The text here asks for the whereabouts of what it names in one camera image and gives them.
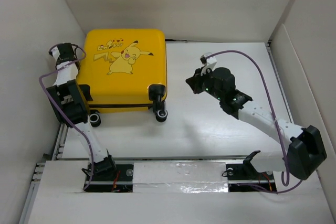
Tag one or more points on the yellow cartoon suitcase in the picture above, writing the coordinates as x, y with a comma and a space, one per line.
124, 70

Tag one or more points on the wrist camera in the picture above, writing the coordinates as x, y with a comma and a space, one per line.
209, 62
54, 51

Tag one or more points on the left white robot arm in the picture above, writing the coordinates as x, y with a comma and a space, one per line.
71, 108

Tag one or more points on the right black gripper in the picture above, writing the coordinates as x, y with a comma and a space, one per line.
195, 81

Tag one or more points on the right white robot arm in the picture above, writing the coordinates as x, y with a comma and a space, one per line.
302, 149

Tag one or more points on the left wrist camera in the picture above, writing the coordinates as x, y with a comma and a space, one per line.
54, 51

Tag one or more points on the white foam cover panel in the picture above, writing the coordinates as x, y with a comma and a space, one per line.
179, 177

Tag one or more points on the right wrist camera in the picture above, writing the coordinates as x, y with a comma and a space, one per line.
209, 62

